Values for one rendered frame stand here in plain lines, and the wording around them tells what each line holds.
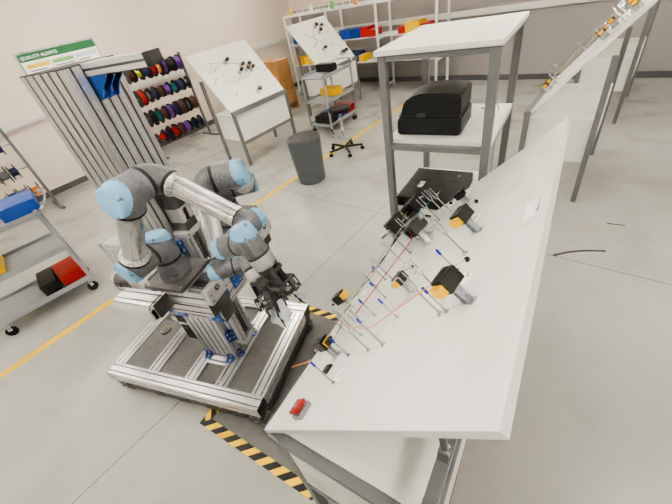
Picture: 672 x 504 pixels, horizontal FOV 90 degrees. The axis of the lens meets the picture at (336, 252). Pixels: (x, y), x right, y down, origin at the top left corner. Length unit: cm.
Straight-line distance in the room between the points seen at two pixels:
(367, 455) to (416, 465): 17
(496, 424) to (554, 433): 184
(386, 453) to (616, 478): 134
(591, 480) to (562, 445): 17
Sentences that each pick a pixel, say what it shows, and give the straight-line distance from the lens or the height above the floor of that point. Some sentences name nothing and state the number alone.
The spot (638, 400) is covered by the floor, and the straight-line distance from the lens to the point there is 268.
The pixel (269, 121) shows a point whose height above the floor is 51.
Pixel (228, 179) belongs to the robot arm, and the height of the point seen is 154.
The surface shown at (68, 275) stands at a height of 27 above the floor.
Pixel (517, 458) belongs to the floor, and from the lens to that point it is 229.
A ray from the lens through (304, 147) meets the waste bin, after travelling 454.
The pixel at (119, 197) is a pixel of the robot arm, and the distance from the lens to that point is 125.
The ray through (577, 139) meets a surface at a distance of 394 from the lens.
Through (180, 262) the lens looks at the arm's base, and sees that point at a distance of 171.
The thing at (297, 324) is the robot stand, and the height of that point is 23.
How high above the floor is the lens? 209
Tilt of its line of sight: 38 degrees down
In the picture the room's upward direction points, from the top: 13 degrees counter-clockwise
